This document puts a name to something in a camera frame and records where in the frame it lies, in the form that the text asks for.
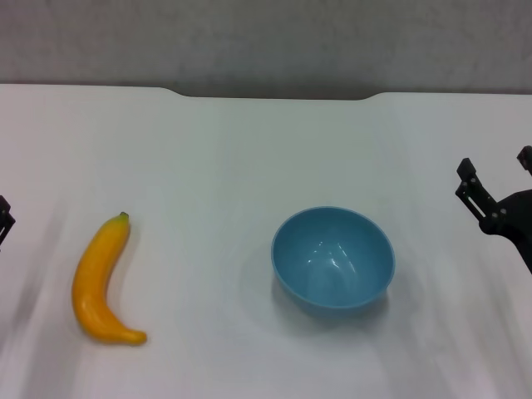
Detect blue plastic bowl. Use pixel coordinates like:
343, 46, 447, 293
271, 206, 397, 321

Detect yellow plastic banana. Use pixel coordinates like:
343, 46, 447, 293
72, 211, 148, 346

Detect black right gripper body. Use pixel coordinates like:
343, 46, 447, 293
477, 190, 532, 275

